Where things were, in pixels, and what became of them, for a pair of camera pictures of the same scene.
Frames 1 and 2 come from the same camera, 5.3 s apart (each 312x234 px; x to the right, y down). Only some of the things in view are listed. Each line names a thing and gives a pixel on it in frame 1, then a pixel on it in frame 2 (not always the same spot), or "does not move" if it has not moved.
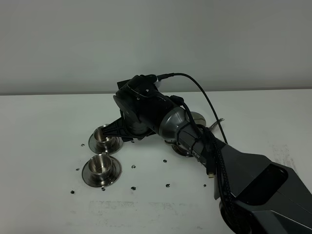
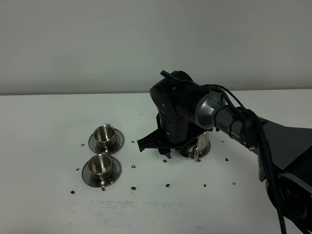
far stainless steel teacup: (105, 142) does not move
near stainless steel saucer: (115, 173) does not move
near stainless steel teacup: (100, 168) does not move
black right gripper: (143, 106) to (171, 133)
